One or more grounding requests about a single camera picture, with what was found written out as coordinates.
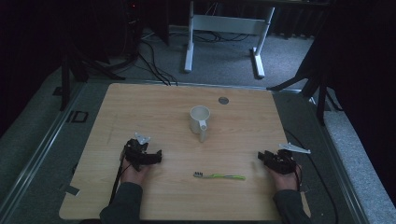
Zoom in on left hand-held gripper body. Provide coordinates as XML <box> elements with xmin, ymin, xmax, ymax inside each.
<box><xmin>123</xmin><ymin>132</ymin><xmax>158</xmax><ymax>173</ymax></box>

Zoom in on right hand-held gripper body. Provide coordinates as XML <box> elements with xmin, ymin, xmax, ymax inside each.
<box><xmin>264</xmin><ymin>142</ymin><xmax>312</xmax><ymax>175</ymax></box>

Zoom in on green toothbrush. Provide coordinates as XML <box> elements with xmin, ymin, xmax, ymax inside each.
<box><xmin>192</xmin><ymin>171</ymin><xmax>247</xmax><ymax>182</ymax></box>

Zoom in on white cup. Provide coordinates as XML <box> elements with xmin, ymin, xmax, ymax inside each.
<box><xmin>189</xmin><ymin>105</ymin><xmax>212</xmax><ymax>144</ymax></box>

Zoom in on person's right hand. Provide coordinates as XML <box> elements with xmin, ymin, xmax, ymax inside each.
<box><xmin>268</xmin><ymin>163</ymin><xmax>303</xmax><ymax>191</ymax></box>

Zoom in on person's left hand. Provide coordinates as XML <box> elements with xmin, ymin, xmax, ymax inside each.
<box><xmin>120</xmin><ymin>153</ymin><xmax>154</xmax><ymax>187</ymax></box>

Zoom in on grey tape strip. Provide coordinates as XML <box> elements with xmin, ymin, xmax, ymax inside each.
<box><xmin>58</xmin><ymin>183</ymin><xmax>81</xmax><ymax>197</ymax></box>

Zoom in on black tripod stand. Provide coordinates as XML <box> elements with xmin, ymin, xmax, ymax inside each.
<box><xmin>266</xmin><ymin>40</ymin><xmax>344</xmax><ymax>127</ymax></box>
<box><xmin>59</xmin><ymin>46</ymin><xmax>127</xmax><ymax>112</ymax></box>

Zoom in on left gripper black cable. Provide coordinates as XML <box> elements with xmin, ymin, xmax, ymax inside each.
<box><xmin>108</xmin><ymin>152</ymin><xmax>129</xmax><ymax>205</ymax></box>

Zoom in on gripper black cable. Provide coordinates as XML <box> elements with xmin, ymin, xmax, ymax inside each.
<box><xmin>108</xmin><ymin>152</ymin><xmax>129</xmax><ymax>205</ymax></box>
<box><xmin>283</xmin><ymin>128</ymin><xmax>339</xmax><ymax>224</ymax></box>

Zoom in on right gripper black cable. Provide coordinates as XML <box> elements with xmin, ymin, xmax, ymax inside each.
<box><xmin>283</xmin><ymin>128</ymin><xmax>339</xmax><ymax>224</ymax></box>

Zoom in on black floor cables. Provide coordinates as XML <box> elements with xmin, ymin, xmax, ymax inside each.
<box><xmin>136</xmin><ymin>29</ymin><xmax>250</xmax><ymax>87</ymax></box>

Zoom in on white desk frame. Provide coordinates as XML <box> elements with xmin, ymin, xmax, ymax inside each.
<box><xmin>183</xmin><ymin>0</ymin><xmax>276</xmax><ymax>79</ymax></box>

